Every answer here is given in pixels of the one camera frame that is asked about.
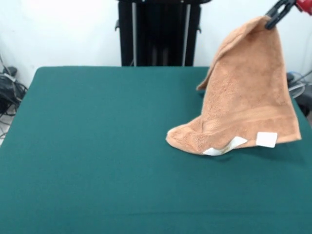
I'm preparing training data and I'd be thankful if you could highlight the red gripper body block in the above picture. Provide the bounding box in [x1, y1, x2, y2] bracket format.
[295, 0, 312, 15]

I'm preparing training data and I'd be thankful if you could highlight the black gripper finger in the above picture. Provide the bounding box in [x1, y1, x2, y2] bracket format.
[264, 0, 288, 18]
[265, 1, 297, 31]

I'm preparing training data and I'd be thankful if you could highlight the tan terry towel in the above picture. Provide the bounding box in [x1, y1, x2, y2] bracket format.
[165, 16, 303, 156]

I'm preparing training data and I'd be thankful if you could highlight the black equipment stand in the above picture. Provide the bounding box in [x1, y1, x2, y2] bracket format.
[296, 85, 312, 117]

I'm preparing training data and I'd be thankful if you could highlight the dark green table cloth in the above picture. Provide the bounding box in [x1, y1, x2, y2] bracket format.
[0, 66, 312, 234]

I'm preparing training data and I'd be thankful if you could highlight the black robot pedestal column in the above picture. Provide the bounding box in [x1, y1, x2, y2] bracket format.
[114, 0, 212, 67]

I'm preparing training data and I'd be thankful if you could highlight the black cable tangle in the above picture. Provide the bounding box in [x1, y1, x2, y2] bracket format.
[0, 73, 28, 117]

